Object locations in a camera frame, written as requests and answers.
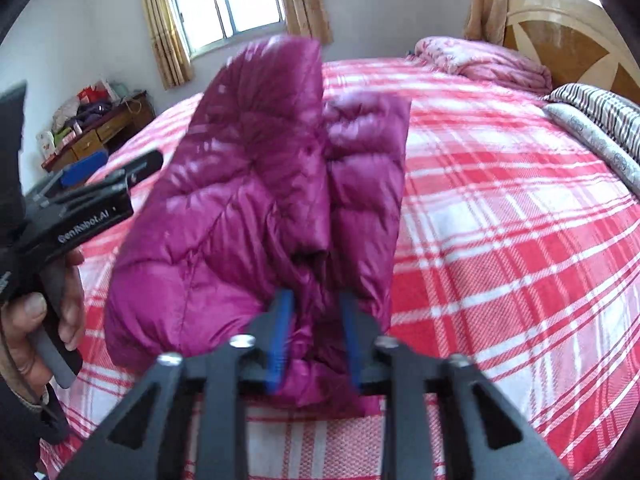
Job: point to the white crumpled cloth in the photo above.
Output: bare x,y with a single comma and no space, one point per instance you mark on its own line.
65,112

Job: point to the red bag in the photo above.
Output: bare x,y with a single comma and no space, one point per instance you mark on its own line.
92,92

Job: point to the wooden desk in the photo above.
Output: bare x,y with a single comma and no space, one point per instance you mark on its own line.
115,120

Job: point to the white printed bag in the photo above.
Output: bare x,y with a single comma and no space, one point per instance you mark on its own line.
46,145

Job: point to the magenta down jacket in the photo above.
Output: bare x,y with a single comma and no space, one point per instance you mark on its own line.
240,185

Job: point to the pink floral quilt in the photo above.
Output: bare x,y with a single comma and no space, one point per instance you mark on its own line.
490,65

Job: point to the striped pillow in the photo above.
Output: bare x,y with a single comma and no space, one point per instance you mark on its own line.
605,110

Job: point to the bed with red plaid sheet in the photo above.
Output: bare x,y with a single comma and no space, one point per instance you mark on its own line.
500,260

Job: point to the peach curtain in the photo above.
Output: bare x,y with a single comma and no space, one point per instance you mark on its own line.
487,5

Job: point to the purple clothing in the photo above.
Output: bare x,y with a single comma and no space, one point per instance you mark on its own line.
92,112

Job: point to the sliding glass window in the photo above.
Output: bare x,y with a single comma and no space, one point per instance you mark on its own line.
225,5

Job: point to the person's left hand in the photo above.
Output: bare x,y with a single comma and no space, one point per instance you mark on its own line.
27,315

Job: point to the wooden headboard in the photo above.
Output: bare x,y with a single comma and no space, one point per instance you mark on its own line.
565,35

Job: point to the person's left forearm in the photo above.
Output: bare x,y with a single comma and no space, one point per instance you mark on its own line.
25,435

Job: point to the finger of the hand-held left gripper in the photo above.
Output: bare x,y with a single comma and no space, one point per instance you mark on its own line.
142,162
85,169

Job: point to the grey patterned pillow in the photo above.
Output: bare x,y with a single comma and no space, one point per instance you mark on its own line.
590,136

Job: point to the green cloth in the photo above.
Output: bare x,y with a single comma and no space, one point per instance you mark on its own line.
62,133

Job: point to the yellow patterned curtain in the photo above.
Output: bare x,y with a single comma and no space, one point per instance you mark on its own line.
165,35
305,0

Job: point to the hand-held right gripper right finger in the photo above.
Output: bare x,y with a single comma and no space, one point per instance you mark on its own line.
352,345

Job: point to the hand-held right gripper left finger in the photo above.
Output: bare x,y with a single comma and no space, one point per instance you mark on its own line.
279,340

